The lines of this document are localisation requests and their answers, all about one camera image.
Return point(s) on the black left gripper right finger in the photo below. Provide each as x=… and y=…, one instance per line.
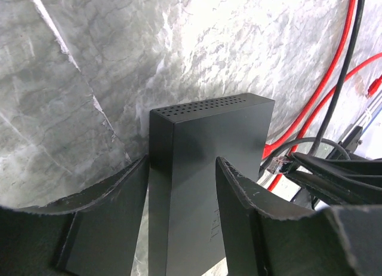
x=264, y=234

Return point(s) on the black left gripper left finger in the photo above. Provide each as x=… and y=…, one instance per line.
x=92, y=232

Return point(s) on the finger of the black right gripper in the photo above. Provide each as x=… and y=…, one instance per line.
x=353, y=187
x=354, y=166

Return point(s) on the black network switch box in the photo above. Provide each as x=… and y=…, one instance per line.
x=184, y=141

